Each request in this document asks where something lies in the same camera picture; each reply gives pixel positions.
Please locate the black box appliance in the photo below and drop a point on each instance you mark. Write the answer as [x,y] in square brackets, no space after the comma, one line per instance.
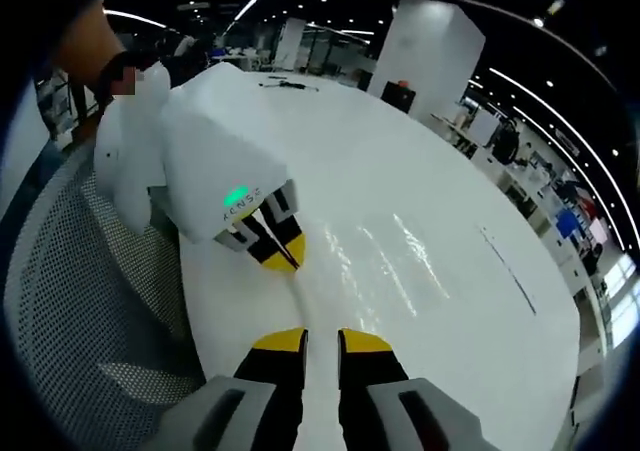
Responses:
[398,96]

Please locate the grey mesh chair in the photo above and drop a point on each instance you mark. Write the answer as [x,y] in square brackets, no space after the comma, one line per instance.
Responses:
[90,296]

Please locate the white square pillar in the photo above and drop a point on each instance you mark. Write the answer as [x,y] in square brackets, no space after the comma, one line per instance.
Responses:
[425,56]

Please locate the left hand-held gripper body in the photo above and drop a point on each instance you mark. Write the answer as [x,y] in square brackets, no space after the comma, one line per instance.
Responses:
[215,146]

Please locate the thin dark strip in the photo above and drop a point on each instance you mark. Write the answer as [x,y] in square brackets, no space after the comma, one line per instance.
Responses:
[507,271]

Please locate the black thin tool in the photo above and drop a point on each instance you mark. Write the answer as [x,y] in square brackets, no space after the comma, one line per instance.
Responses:
[302,88]
[272,85]

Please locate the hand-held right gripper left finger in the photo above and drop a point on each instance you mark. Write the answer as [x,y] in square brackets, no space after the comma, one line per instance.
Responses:
[270,396]

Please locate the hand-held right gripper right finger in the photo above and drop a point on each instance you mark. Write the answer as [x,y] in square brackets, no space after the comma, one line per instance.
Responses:
[370,386]

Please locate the long white counter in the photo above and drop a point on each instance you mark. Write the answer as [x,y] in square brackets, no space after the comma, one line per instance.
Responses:
[540,221]

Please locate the white cabinet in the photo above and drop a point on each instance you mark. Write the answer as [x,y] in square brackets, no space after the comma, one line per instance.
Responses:
[482,127]

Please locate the blue bin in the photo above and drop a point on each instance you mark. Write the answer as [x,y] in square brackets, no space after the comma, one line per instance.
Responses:
[566,222]

